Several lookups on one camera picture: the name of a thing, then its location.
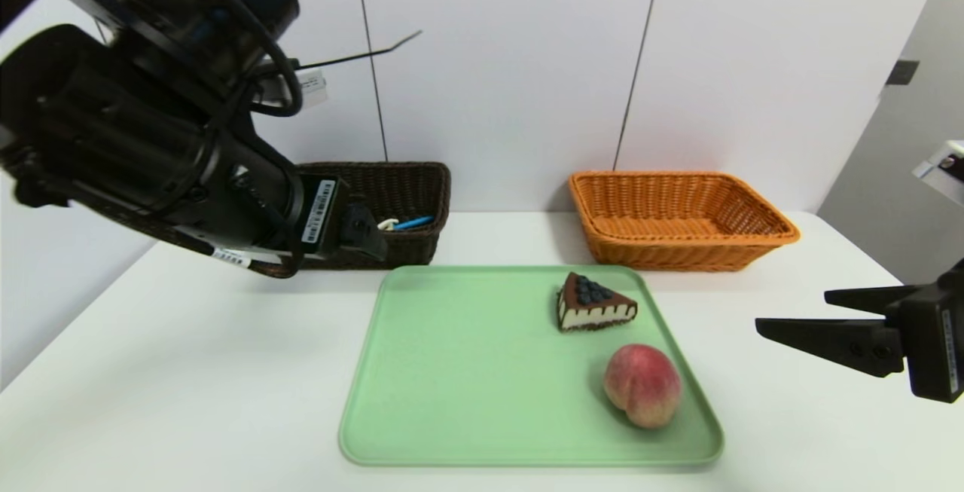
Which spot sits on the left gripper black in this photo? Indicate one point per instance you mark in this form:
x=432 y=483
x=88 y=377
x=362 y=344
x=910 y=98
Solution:
x=324 y=215

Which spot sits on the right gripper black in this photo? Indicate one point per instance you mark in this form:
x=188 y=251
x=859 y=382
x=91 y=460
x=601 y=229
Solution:
x=934 y=347

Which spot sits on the pink yellow peach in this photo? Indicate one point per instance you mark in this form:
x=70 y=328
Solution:
x=644 y=386

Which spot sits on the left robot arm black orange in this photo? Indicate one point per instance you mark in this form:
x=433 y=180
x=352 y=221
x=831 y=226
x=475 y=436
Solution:
x=113 y=138

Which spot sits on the dark brown wicker basket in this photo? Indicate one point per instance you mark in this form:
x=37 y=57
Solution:
x=407 y=190

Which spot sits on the orange wicker basket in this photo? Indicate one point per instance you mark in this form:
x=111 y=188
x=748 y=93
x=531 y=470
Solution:
x=678 y=213

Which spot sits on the light green plastic tray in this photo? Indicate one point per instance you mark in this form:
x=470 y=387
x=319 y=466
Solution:
x=467 y=371

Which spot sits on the black zip tie tail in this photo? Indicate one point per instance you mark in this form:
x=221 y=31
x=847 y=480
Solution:
x=361 y=55

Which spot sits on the chocolate blueberry cake slice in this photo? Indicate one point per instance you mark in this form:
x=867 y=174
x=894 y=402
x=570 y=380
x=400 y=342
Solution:
x=591 y=304

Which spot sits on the dark wall plate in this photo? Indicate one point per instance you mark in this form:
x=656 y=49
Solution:
x=902 y=71

